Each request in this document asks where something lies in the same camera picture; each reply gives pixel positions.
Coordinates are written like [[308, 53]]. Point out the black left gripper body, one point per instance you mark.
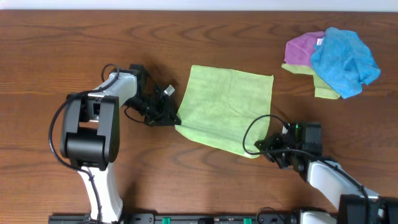
[[162, 107]]

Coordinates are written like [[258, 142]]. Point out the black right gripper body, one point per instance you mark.
[[285, 158]]

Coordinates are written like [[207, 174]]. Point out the light green cloth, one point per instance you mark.
[[226, 109]]

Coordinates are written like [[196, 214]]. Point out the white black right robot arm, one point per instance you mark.
[[354, 202]]

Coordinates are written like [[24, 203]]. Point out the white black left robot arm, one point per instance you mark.
[[90, 137]]

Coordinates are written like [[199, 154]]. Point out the yellow-green cloth in pile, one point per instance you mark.
[[322, 89]]

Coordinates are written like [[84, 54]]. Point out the purple cloth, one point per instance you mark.
[[298, 51]]

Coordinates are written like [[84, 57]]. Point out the blue cloth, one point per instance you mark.
[[344, 62]]

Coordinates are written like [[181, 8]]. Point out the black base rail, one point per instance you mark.
[[264, 218]]

